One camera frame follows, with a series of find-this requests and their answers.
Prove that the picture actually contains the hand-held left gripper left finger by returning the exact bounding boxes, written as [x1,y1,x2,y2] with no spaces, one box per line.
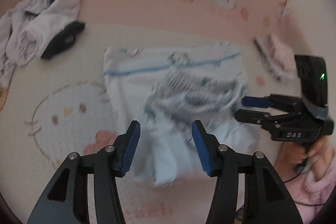
[27,120,141,224]

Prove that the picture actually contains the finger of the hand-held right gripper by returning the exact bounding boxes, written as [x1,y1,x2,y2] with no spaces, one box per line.
[234,109,279,130]
[241,95,302,110]

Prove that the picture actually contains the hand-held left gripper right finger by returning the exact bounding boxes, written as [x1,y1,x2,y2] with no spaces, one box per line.
[192,120,303,224]

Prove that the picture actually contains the light blue printed pajama pants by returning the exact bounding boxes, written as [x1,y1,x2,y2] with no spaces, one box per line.
[104,43,256,186]

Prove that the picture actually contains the person's right forearm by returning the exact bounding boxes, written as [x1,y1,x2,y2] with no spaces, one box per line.
[286,150,336,224]

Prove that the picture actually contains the pile of unfolded clothes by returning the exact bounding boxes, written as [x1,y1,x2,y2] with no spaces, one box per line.
[5,0,86,67]

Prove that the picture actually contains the person's right hand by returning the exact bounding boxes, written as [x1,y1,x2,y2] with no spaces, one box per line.
[276,136,332,173]

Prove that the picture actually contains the pink printed folded garment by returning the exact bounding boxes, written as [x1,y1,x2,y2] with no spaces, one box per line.
[265,33,298,80]

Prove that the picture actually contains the pink and white printed sofa cover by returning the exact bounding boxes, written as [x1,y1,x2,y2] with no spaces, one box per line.
[0,0,336,224]

